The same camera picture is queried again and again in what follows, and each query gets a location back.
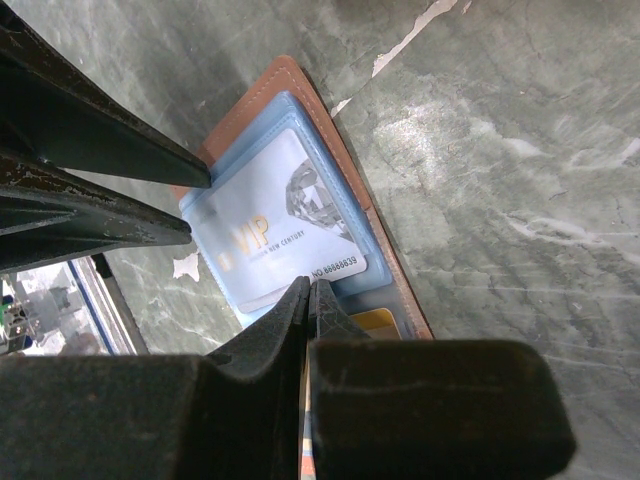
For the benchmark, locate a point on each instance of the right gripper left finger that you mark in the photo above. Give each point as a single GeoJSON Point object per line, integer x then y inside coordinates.
{"type": "Point", "coordinates": [235, 413]}

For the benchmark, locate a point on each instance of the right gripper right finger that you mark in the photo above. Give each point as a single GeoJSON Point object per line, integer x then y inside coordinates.
{"type": "Point", "coordinates": [429, 409]}

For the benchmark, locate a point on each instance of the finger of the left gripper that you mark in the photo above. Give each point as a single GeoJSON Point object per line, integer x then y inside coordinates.
{"type": "Point", "coordinates": [61, 116]}
{"type": "Point", "coordinates": [50, 216]}

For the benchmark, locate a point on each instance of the white silver VIP card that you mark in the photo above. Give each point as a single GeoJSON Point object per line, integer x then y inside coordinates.
{"type": "Point", "coordinates": [271, 222]}

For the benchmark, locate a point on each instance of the pink leather card holder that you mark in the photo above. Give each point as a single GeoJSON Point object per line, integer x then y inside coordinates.
{"type": "Point", "coordinates": [283, 97]}

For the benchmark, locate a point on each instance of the aluminium frame rail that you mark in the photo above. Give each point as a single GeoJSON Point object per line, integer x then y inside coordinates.
{"type": "Point", "coordinates": [73, 307]}

